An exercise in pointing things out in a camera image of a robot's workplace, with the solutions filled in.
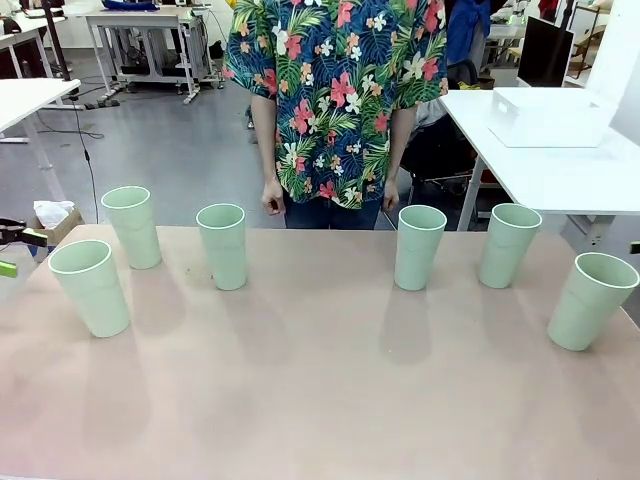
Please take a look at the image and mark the person's left forearm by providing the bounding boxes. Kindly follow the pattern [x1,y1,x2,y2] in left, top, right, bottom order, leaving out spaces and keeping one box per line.
[387,103,419,184]

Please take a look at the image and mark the person's right hand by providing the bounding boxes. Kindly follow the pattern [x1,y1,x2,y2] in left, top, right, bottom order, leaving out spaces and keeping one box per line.
[260,175,287,217]

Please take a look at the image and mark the crumpled white paper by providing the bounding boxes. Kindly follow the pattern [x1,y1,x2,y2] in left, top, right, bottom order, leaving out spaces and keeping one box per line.
[33,199,76,230]

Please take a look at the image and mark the blue cloth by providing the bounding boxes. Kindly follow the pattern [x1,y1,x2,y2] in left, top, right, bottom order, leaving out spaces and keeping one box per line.
[102,0,161,11]

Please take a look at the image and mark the person's left hand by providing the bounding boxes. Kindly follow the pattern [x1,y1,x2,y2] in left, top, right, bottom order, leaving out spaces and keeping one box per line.
[380,178,401,212]

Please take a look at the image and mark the light green plastic cup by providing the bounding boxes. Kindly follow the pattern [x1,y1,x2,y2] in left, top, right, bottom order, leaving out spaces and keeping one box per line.
[100,185,163,271]
[477,202,544,290]
[546,252,640,352]
[393,204,448,292]
[47,239,131,339]
[195,203,249,292]

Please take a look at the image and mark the white plastic storage basket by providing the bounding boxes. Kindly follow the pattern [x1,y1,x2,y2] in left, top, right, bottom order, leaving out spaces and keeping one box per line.
[487,87,615,149]

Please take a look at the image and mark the white side table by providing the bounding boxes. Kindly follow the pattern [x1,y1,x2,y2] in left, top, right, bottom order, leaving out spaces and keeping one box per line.
[438,84,640,232]

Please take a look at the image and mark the blue jacket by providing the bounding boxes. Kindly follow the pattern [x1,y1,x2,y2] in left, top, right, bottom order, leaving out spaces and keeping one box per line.
[446,0,494,69]

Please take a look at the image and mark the black computer monitor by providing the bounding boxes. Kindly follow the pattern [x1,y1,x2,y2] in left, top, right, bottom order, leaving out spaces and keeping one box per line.
[516,15,576,89]

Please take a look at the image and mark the white desk with grey frame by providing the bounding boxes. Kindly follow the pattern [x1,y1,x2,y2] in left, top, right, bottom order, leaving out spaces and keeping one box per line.
[83,5,211,105]

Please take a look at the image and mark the white table with grey leg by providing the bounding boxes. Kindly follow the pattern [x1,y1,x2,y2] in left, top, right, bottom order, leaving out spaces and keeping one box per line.
[0,78,82,171]

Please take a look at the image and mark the black upright pole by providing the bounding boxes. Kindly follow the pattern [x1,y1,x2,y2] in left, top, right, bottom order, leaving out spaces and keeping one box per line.
[40,0,72,82]

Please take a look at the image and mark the black office chair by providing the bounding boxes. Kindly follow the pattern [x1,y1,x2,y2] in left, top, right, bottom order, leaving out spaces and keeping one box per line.
[399,107,481,201]

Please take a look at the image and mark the person in floral shirt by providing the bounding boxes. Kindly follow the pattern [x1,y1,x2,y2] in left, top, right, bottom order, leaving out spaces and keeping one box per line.
[223,0,450,205]

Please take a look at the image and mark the cardboard box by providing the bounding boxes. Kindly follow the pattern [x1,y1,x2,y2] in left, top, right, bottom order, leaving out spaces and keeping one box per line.
[30,207,85,264]

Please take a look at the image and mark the blue jeans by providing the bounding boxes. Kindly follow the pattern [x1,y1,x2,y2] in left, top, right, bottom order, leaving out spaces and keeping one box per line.
[283,192,384,231]

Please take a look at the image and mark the black floor cable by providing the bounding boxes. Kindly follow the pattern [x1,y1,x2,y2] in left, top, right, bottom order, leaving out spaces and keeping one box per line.
[69,92,101,227]

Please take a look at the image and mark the person's right forearm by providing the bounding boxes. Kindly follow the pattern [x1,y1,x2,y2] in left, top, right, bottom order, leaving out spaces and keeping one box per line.
[249,93,279,184]

